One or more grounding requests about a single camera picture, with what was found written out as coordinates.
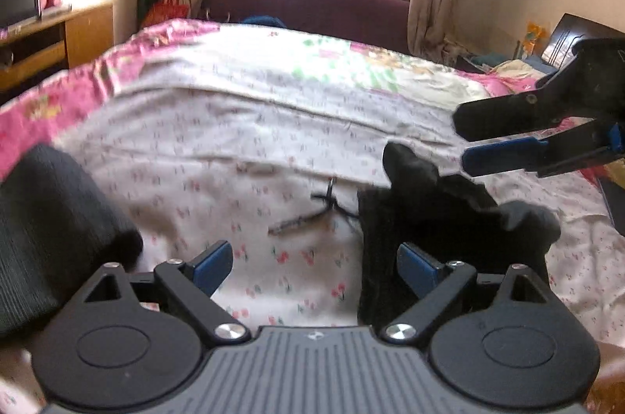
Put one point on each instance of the wooden tv cabinet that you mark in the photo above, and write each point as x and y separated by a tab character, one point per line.
63	41

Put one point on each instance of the cherry print bed sheet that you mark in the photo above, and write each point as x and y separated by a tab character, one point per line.
201	132

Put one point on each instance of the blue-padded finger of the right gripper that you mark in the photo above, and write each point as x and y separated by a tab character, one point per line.
522	113
585	146

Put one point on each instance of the black pants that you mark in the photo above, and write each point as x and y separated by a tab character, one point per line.
449	217

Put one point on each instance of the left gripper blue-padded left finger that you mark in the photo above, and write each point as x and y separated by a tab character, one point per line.
187	288

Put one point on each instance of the red shopping bag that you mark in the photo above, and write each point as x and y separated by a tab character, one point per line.
153	12

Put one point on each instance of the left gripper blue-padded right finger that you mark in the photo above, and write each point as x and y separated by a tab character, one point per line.
440	289

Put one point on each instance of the dark grey folded garment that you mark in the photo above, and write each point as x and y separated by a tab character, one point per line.
57	229

